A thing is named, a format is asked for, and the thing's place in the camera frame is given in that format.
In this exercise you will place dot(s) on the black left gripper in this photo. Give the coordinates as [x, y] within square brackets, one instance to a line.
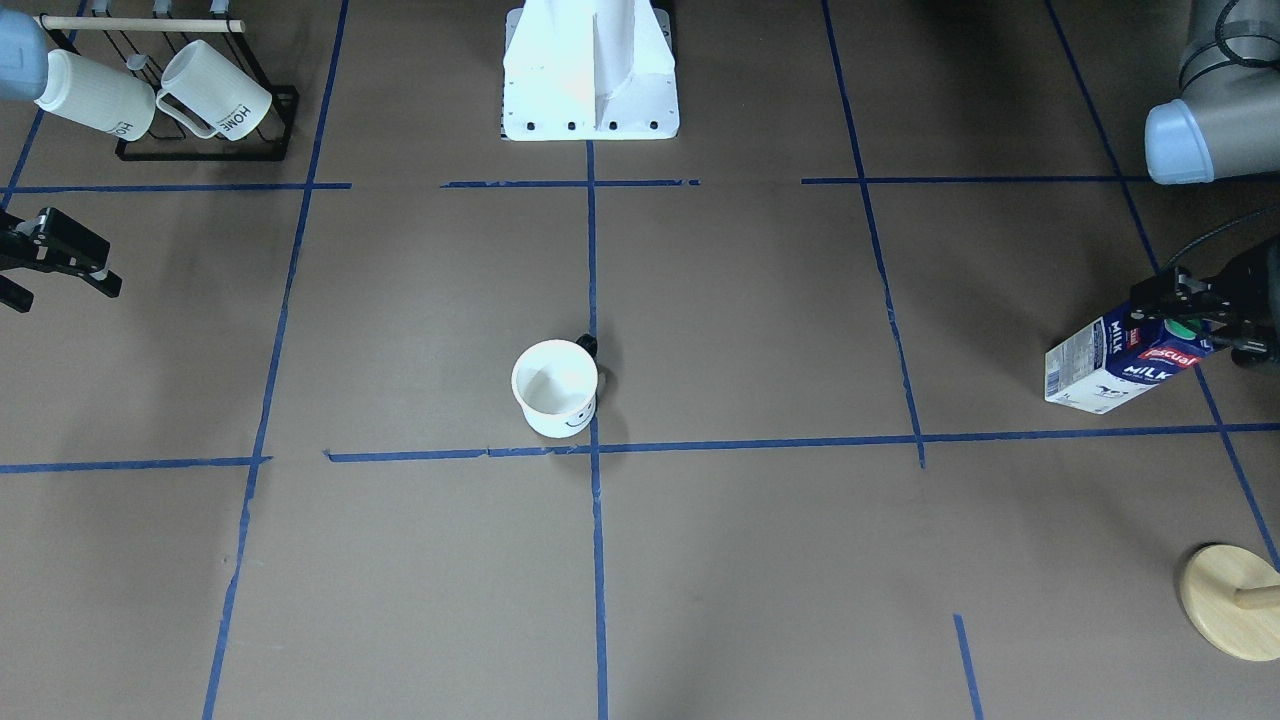
[1258, 272]

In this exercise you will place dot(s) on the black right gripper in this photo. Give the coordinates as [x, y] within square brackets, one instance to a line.
[52, 243]

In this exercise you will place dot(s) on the blue Pascual milk carton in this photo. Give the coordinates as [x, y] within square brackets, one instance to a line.
[1116, 358]

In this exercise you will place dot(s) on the white smiley face mug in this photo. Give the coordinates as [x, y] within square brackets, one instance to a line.
[557, 384]

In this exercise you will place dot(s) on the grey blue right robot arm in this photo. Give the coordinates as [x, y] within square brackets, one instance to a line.
[24, 66]

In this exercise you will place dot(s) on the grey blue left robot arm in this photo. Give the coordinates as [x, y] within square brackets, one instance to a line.
[1223, 124]

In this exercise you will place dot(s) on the white ribbed mug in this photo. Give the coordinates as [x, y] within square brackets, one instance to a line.
[102, 98]

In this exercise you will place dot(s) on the white HOME mug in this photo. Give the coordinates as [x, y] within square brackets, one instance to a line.
[210, 96]

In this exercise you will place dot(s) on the wooden mug tree stand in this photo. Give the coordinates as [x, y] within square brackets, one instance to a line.
[1231, 596]

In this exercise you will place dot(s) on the black wire mug rack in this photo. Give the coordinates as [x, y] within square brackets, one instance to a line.
[166, 140]

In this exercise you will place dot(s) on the white camera post base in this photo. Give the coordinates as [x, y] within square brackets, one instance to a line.
[590, 71]

